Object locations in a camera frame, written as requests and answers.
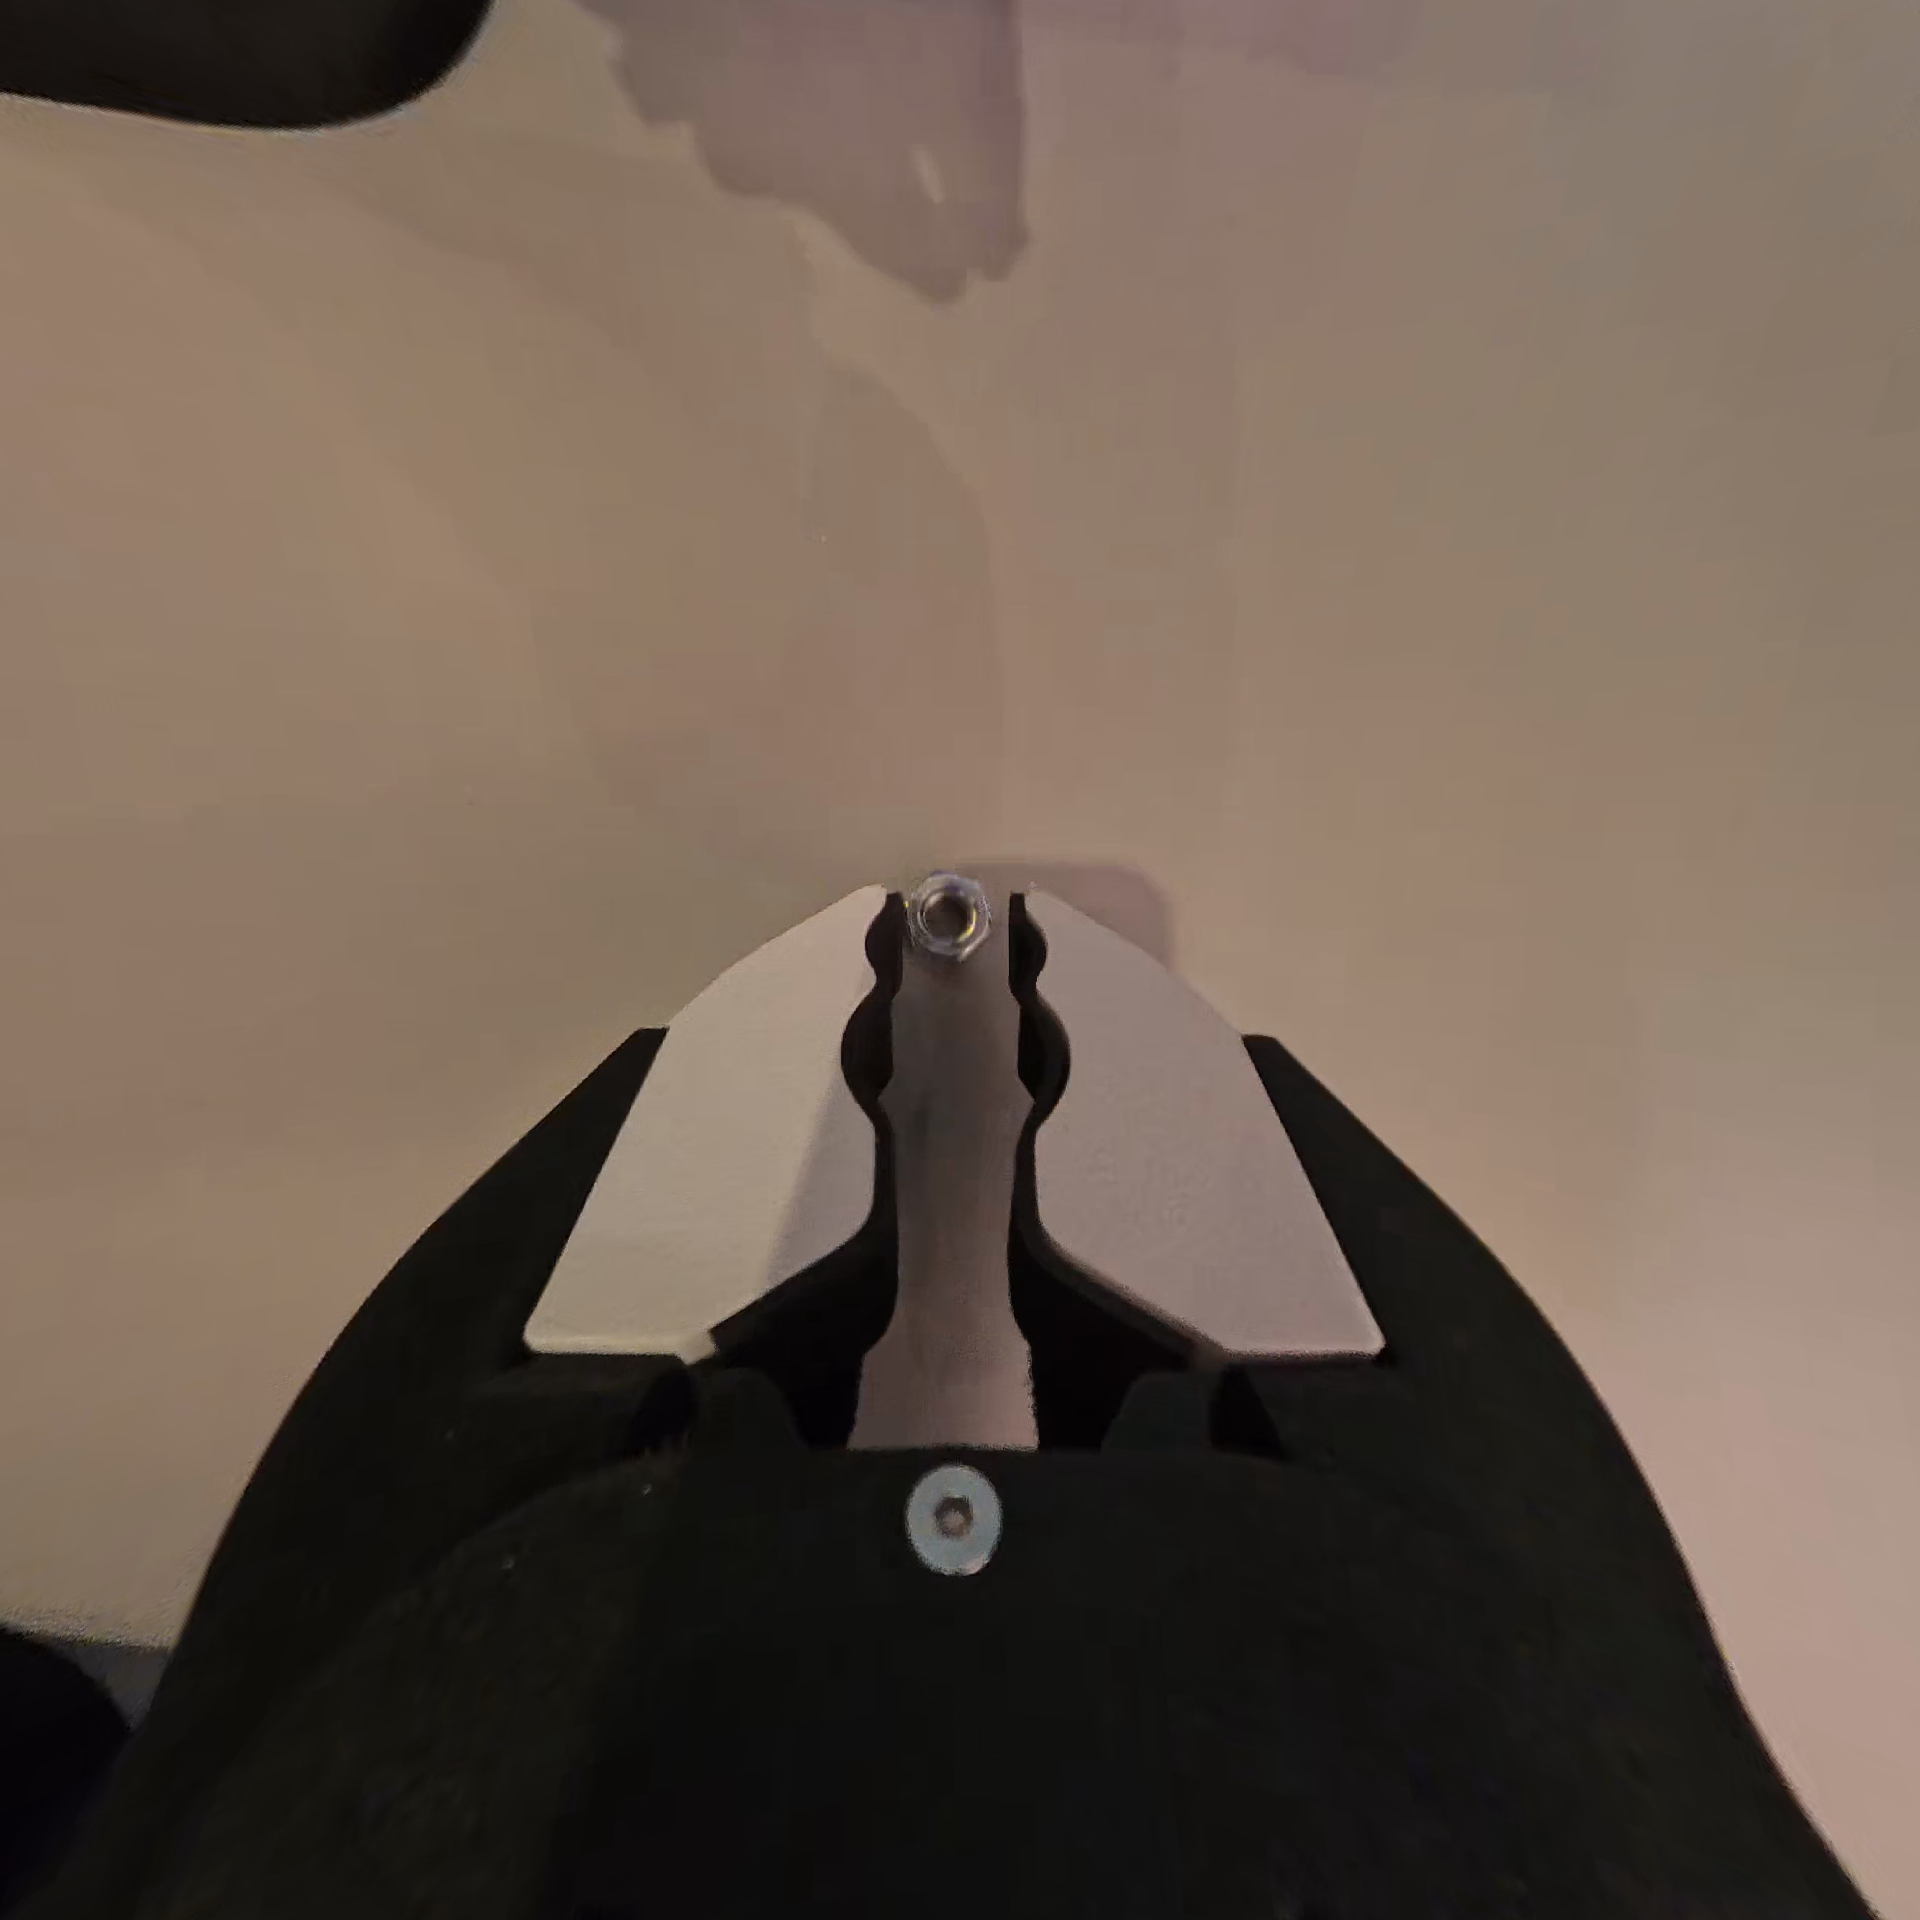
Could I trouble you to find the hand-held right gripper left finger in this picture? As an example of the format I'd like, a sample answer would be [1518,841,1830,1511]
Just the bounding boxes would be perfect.
[520,885,911,1370]

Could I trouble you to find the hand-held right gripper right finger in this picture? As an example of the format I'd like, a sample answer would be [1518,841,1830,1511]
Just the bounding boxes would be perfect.
[1008,886,1386,1370]

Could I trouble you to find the steel hex nut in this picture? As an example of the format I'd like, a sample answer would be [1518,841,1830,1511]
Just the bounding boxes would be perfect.
[908,870,991,965]

